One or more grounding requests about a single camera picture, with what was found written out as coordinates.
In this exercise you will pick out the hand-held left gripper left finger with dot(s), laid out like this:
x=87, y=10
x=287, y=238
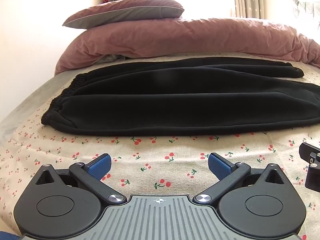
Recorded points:
x=98, y=167

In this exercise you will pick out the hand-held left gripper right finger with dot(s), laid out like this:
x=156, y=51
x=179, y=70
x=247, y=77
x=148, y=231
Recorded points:
x=220, y=166

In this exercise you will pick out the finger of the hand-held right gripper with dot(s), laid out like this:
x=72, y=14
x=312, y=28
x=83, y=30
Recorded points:
x=306, y=150

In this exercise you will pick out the black pants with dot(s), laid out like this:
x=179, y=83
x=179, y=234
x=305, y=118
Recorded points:
x=175, y=100

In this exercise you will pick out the cherry print bed sheet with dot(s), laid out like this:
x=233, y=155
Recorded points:
x=150, y=152

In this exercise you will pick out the pink duvet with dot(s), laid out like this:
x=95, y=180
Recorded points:
x=200, y=37

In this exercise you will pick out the grey quilted headboard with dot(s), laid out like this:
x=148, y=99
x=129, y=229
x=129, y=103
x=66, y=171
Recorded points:
x=307, y=8

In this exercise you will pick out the pink and grey pillow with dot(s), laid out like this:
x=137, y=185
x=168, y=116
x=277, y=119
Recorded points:
x=125, y=10

